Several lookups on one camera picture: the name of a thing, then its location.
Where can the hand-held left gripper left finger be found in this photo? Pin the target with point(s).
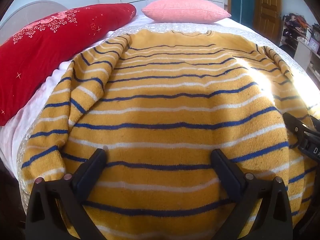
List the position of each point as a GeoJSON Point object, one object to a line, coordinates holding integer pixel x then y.
{"type": "Point", "coordinates": [96, 165]}

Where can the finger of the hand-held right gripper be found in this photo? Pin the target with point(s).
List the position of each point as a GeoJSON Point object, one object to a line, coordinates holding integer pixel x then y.
{"type": "Point", "coordinates": [295, 127]}

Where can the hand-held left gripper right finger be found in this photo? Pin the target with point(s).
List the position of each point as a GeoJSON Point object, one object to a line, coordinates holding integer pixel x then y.
{"type": "Point", "coordinates": [222, 165]}

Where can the yellow striped sweater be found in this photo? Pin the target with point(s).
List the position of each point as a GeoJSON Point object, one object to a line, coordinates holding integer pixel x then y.
{"type": "Point", "coordinates": [162, 105]}

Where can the shelf rack with clothes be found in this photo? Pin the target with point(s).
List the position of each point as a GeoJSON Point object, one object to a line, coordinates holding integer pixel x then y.
{"type": "Point", "coordinates": [295, 27]}

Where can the white shelf unit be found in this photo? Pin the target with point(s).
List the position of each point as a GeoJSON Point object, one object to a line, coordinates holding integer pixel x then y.
{"type": "Point", "coordinates": [303, 55]}

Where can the purple desk calendar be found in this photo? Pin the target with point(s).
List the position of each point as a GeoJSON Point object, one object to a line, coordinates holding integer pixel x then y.
{"type": "Point", "coordinates": [313, 45]}

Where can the dark table clock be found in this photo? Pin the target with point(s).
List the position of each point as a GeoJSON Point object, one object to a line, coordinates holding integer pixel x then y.
{"type": "Point", "coordinates": [316, 33]}

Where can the white bed with quilt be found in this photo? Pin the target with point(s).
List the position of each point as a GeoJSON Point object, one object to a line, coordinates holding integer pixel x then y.
{"type": "Point", "coordinates": [252, 33]}

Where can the wooden door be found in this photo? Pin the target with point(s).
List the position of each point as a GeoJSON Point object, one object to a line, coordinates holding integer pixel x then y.
{"type": "Point", "coordinates": [267, 7]}

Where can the red embroidered pillow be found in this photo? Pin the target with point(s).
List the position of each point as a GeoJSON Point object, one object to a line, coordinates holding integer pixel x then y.
{"type": "Point", "coordinates": [37, 50]}

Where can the pink ribbed pillow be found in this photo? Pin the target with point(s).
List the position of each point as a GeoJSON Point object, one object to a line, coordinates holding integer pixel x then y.
{"type": "Point", "coordinates": [185, 10]}

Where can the grey bed headboard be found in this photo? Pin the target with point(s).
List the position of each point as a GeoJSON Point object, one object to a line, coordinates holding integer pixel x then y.
{"type": "Point", "coordinates": [25, 12]}

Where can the teal wall panel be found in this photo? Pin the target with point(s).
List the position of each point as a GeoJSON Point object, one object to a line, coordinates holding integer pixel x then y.
{"type": "Point", "coordinates": [241, 2]}

